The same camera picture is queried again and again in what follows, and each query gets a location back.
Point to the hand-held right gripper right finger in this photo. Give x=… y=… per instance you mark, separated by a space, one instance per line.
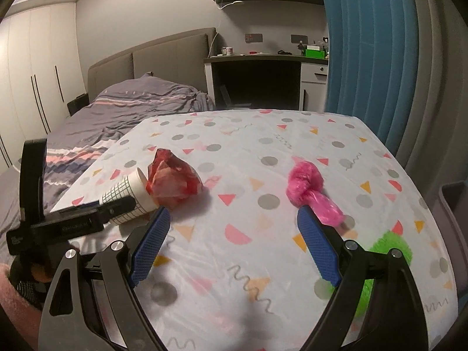
x=318 y=241

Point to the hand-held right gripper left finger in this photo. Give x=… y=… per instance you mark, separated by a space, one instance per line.
x=151 y=241

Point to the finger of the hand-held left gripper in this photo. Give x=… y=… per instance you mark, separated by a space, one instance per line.
x=117 y=205

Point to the grid pattern paper cup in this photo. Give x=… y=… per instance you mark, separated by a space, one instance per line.
x=135 y=190

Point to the magenta knotted plastic bag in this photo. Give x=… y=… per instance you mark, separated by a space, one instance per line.
x=303 y=182

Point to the grey plastic bin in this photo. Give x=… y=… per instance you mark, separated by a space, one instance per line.
x=455 y=212

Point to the person's left forearm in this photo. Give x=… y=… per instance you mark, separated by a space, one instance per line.
x=14 y=318

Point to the person's left hand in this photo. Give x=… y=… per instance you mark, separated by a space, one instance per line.
x=25 y=281

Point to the red crumpled plastic bag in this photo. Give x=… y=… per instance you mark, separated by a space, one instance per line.
x=172 y=179

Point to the green spiky ball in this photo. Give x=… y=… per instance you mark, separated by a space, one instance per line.
x=391 y=241

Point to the bed with grey blanket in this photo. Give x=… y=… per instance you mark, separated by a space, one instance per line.
x=109 y=117

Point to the black nightstand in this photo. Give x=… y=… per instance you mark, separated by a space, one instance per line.
x=78 y=105

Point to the white wardrobe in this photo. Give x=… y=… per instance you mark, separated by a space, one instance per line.
x=33 y=80

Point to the patterned white tablecloth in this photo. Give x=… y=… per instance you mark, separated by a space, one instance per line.
x=256 y=146

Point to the grey padded headboard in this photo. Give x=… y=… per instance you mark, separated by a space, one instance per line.
x=164 y=58

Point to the white desk drawer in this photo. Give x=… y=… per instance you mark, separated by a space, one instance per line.
x=314 y=74

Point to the blue curtain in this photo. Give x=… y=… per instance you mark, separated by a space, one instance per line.
x=365 y=62

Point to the green box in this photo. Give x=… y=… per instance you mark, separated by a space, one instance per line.
x=315 y=52

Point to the small black desk item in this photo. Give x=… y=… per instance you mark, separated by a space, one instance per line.
x=284 y=52

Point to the dark top desk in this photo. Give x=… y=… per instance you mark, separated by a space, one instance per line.
x=256 y=57

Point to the grey curtain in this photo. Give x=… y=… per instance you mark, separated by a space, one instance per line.
x=442 y=80

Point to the dark wall socket panel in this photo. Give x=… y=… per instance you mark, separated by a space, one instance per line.
x=253 y=37
x=299 y=38

